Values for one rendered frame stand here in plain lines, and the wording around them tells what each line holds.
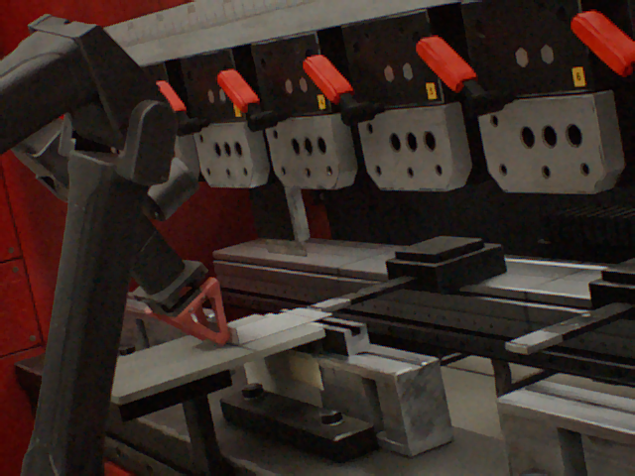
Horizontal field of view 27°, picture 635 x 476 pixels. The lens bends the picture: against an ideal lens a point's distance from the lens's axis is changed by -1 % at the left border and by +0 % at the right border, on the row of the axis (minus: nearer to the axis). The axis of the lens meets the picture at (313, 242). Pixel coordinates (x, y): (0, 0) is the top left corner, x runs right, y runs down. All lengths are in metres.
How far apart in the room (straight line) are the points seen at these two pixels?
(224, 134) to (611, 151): 0.66
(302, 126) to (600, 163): 0.46
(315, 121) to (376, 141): 0.12
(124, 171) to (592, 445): 0.46
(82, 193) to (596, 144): 0.43
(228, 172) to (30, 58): 0.57
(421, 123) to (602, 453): 0.34
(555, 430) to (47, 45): 0.55
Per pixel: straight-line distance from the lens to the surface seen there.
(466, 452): 1.41
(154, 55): 1.72
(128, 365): 1.56
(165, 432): 1.73
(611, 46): 0.94
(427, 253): 1.68
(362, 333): 1.51
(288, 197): 1.54
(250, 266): 2.24
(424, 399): 1.42
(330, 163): 1.36
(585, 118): 1.02
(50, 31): 1.09
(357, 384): 1.47
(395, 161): 1.25
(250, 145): 1.52
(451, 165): 1.18
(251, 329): 1.59
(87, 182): 1.12
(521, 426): 1.24
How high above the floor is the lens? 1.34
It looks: 9 degrees down
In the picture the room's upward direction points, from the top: 12 degrees counter-clockwise
